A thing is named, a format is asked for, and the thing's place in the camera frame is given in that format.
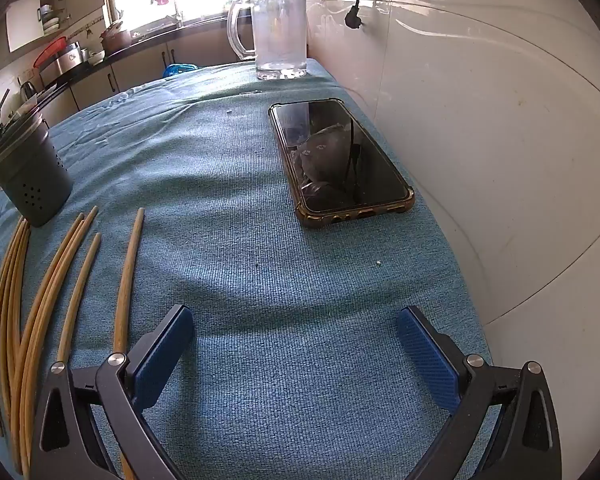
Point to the blue table cloth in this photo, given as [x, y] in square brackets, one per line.
[255, 260]

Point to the small white bowl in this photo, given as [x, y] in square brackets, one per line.
[96, 56]

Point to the steel cooking pot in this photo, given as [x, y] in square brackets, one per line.
[67, 64]

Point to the steel kettle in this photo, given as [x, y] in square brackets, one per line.
[27, 90]

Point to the bunch of wooden chopsticks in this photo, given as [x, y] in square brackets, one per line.
[123, 287]

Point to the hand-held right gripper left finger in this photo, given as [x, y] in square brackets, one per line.
[160, 355]

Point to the red pot lid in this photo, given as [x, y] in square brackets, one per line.
[50, 52]

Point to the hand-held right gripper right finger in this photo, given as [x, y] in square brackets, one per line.
[425, 360]

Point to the dark perforated utensil holder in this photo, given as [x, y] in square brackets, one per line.
[30, 175]

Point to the blue plastic bag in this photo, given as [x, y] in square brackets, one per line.
[180, 70]

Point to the clear glass pitcher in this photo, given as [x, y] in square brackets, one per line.
[280, 35]

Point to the brown clay pot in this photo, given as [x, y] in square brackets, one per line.
[116, 39]

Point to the stacked dishes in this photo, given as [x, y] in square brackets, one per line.
[47, 16]

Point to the white base kitchen cabinets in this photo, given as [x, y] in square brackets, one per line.
[135, 72]

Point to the white wall cabinet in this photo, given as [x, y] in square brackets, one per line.
[25, 25]

